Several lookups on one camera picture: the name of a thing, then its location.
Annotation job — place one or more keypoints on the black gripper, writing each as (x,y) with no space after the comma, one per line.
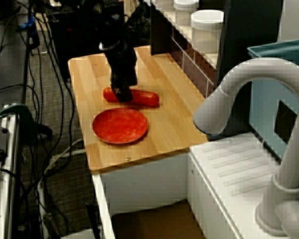
(122,62)

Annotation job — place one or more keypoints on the red toy sausage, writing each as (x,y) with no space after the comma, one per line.
(144,98)

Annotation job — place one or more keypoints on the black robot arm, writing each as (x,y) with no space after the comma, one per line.
(89,22)

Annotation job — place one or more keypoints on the red round plate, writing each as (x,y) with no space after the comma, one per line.
(120,125)

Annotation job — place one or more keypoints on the short black upright panel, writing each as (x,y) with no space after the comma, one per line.
(160,30)

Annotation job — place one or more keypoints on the tiled backsplash with shelf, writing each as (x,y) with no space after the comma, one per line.
(192,64)

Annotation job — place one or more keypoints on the black computer case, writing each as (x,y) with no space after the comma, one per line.
(72,42)

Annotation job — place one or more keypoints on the small white lidded jar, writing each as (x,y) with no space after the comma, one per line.
(185,11)

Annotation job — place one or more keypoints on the large white lidded jar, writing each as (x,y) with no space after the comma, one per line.
(206,30)

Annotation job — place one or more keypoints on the white toy kitchen cabinet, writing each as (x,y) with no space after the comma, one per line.
(149,184)

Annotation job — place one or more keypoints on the black stand pole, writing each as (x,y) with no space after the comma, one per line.
(27,69)

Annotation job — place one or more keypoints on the green clamp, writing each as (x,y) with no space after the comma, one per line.
(13,109)

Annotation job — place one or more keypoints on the blue tape piece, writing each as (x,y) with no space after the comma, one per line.
(28,23)

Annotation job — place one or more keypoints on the tall dark grey panel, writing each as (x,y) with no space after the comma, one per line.
(249,32)

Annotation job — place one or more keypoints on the teal plastic bin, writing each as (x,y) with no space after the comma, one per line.
(266,99)

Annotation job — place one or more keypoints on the grey toy faucet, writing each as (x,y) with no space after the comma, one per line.
(292,139)

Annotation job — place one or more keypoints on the white metal frame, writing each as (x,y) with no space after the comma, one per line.
(10,161)

